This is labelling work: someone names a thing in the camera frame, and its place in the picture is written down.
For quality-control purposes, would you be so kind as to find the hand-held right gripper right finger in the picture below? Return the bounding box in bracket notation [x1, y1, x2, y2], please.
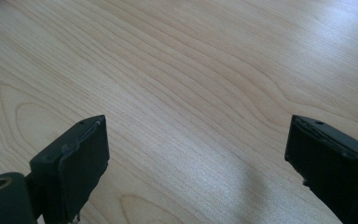
[283, 114, 358, 224]

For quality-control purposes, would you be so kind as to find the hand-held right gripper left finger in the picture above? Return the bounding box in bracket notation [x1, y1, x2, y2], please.
[29, 114, 111, 224]

